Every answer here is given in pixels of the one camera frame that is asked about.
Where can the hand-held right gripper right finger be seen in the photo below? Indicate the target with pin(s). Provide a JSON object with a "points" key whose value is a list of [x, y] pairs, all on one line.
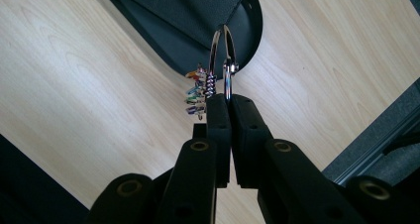
{"points": [[280, 177]]}

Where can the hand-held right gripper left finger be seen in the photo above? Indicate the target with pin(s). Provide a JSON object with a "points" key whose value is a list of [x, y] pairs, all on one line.
{"points": [[198, 171]]}

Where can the black key rack with tray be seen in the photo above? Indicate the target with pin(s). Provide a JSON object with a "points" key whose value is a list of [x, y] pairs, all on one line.
{"points": [[246, 42]]}

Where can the aluminium floor rail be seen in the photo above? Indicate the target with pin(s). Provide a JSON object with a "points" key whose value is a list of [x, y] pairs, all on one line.
{"points": [[379, 144]]}

